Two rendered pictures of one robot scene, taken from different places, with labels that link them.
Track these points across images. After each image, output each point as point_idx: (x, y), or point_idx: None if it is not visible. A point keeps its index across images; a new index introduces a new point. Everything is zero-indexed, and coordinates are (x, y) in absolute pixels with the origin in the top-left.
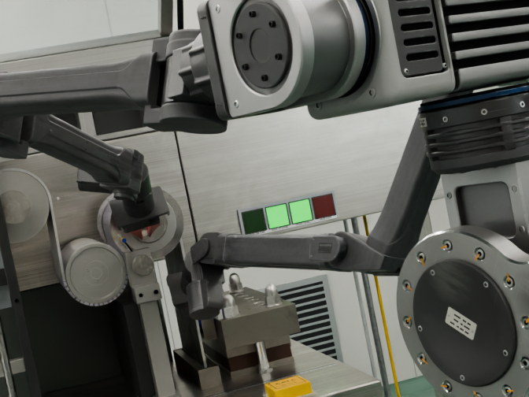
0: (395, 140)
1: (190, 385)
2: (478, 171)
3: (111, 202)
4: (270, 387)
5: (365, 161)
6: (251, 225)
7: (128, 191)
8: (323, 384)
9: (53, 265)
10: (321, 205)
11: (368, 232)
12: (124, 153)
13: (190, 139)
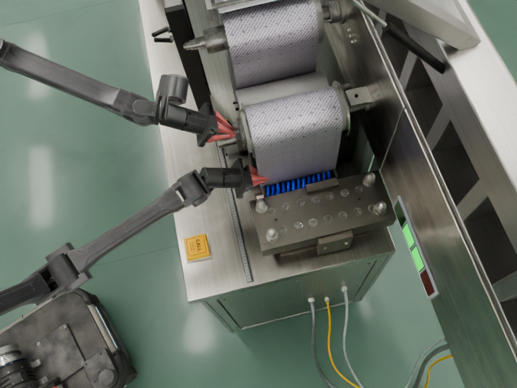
0: (491, 379)
1: None
2: None
3: (205, 103)
4: (193, 236)
5: (465, 335)
6: (397, 212)
7: None
8: (204, 269)
9: (344, 66)
10: (425, 280)
11: None
12: (110, 108)
13: (405, 128)
